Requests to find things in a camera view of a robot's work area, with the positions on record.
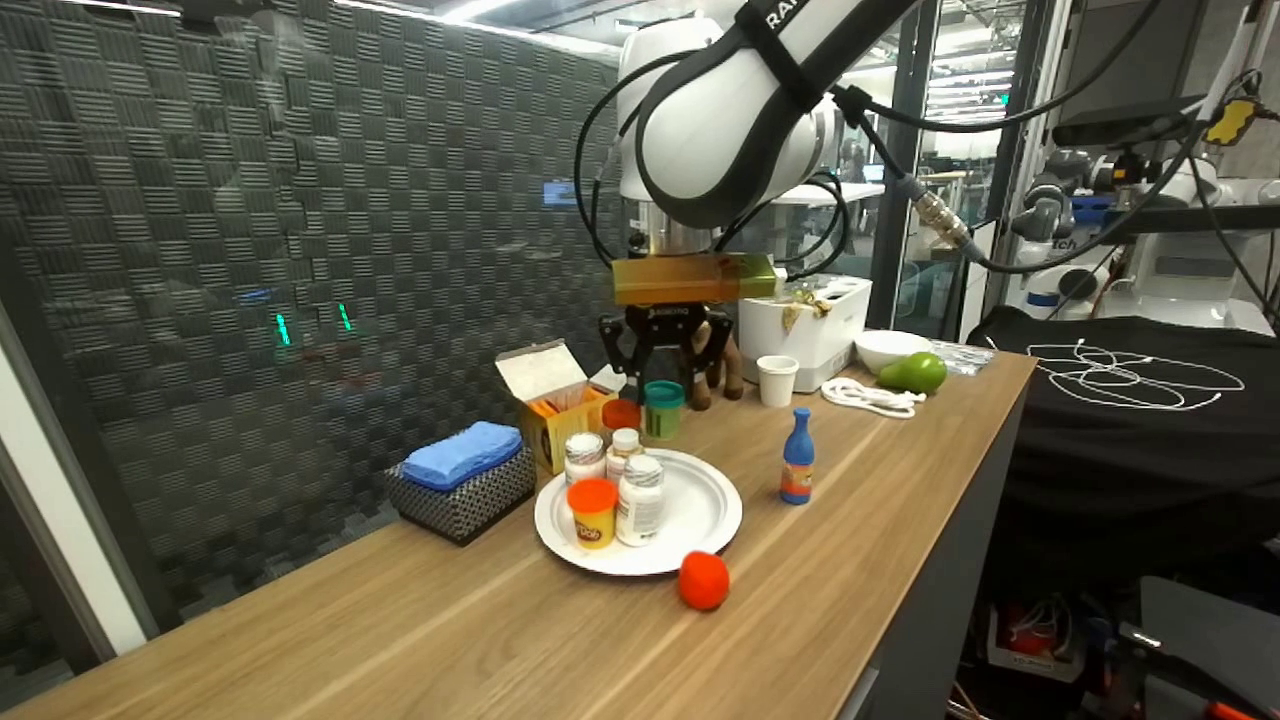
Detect thin white cable loop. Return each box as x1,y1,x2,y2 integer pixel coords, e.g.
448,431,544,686
1024,336,1254,415

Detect white paper cup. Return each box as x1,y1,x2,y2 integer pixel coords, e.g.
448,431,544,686
753,352,805,411

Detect large white pill bottle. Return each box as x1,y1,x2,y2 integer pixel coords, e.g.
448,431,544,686
611,452,670,548

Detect white bowl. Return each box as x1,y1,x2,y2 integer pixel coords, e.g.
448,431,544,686
854,328,939,385

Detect white lab equipment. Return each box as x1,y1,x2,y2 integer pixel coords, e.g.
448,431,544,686
995,198,1135,324

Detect grey woven basket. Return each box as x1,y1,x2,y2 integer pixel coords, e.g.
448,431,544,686
385,452,539,548

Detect dried brown plant stems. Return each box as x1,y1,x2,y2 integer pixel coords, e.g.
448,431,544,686
772,274,848,336

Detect small blue bottle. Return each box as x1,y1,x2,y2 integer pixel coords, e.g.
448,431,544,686
776,403,821,510

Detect red white box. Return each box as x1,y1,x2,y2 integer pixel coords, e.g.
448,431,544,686
985,595,1091,687

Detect yellow cardboard box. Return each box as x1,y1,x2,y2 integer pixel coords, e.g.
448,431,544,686
494,341,637,477

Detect brown moose plush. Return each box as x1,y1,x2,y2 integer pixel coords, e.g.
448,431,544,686
683,315,753,411

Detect white planter appliance with lamp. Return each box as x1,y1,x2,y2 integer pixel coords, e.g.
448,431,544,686
737,274,876,398

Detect white round plate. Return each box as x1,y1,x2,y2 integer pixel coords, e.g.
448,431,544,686
531,445,750,583

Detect teal lid putty tub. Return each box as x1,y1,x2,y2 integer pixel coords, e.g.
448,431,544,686
641,378,687,445

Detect black draped table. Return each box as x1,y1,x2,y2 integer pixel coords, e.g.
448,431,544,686
966,303,1280,565

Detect orange lid putty tub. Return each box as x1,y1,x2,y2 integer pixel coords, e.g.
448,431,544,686
565,477,626,554

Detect green fruit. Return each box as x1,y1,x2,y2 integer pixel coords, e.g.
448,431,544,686
876,347,952,401

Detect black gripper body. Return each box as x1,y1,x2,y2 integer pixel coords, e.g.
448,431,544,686
598,302,742,371

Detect tan wrist camera box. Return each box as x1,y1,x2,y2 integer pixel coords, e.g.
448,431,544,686
610,253,781,312

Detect orange plush ball toy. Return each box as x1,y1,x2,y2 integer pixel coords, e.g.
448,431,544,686
676,548,733,616

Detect blue folded cloth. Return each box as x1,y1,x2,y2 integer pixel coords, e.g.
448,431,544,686
398,421,530,495

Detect thick white coiled cable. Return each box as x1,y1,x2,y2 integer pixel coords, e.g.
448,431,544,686
818,378,928,424

